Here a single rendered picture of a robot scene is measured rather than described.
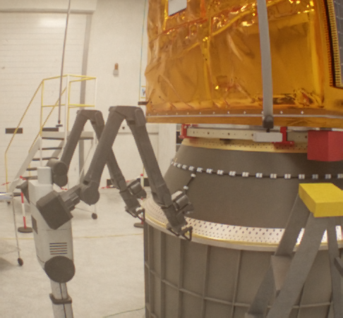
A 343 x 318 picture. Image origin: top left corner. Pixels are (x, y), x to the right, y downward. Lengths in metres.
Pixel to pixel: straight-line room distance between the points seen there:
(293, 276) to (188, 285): 1.13
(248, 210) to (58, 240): 0.95
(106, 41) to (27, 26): 2.33
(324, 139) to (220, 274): 0.90
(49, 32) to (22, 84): 1.51
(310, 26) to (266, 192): 0.89
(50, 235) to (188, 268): 0.86
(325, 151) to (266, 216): 0.48
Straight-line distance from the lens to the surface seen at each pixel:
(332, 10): 1.80
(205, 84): 2.42
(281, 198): 1.98
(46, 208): 1.52
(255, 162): 2.08
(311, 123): 1.75
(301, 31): 1.77
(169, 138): 9.80
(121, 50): 10.27
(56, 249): 1.75
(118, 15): 10.46
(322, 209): 1.15
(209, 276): 2.11
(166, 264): 2.37
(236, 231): 1.97
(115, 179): 2.11
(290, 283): 1.22
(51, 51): 9.65
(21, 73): 9.46
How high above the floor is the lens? 1.74
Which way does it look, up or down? 3 degrees down
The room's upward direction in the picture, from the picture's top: 1 degrees clockwise
